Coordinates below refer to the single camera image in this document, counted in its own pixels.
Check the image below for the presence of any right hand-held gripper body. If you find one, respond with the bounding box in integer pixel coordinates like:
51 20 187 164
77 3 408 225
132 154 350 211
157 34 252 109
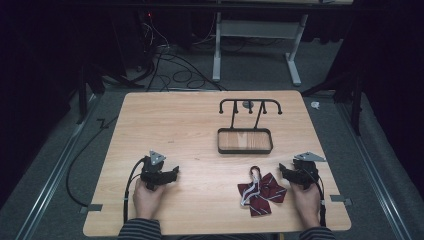
292 151 327 191

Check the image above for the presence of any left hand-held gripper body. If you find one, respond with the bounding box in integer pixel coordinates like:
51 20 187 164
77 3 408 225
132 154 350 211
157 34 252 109
139 150 168 192

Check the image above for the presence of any maroon striped bow tie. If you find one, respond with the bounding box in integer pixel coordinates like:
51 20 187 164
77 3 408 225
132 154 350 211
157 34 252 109
236 165 288 218

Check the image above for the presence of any black metal hook rack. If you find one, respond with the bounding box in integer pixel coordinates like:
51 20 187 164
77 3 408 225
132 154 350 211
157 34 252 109
216 98 284 155

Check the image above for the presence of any person's left hand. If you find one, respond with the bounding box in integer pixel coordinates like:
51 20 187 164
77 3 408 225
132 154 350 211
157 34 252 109
132 179 167 221

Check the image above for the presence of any person's right hand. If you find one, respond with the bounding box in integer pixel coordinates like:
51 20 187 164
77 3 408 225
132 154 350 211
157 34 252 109
289 181 323 230

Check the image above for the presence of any grey tape strip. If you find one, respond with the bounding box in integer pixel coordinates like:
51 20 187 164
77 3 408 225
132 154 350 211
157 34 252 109
329 194 353 206
79 203 104 215

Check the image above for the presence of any black metal stand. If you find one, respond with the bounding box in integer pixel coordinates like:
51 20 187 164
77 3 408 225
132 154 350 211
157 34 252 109
300 63 366 136
75 61 146 125

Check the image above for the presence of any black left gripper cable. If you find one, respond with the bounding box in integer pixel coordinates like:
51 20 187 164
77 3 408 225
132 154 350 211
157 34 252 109
122 157 147 225

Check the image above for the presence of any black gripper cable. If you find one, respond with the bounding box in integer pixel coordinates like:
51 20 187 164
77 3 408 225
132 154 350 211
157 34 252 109
122 157 147 225
311 171 327 228

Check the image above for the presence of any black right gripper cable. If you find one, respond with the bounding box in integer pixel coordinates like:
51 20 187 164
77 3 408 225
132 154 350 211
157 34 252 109
311 171 327 228

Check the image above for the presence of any metal floor rail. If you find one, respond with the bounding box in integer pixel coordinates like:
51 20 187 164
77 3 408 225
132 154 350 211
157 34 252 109
336 99 413 240
14 93 101 240

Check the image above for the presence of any black cable on floor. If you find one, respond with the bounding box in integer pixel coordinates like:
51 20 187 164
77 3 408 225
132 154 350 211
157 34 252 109
65 114 119 208

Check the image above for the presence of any tangle of floor cables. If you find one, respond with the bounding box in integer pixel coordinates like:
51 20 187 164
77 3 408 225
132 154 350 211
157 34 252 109
134 11 229 92

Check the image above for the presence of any white metal desk frame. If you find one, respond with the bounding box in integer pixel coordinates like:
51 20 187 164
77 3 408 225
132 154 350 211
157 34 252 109
212 12 310 87

